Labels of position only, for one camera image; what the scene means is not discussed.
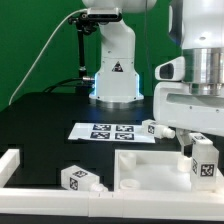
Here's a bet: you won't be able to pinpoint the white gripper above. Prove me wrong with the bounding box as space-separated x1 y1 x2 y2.
153 82 224 156

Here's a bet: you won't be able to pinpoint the white square tabletop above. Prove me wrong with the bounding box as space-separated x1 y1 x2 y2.
113 148 224 194

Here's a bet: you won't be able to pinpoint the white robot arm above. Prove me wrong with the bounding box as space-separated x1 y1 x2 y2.
83 0 224 137

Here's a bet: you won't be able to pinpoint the white obstacle fence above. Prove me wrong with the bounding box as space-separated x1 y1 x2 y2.
0 149 224 221

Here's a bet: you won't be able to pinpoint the white fiducial tag sheet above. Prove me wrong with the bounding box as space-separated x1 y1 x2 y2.
68 123 155 143

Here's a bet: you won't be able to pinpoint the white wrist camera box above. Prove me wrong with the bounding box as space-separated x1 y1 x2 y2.
155 56 185 82

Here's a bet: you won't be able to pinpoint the black cables at base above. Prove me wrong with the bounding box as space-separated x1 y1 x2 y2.
43 76 96 94

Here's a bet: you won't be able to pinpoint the background camera on stand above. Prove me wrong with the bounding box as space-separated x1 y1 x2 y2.
68 9 122 95

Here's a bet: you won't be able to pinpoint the white camera cable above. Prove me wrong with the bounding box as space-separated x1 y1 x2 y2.
8 8 88 106

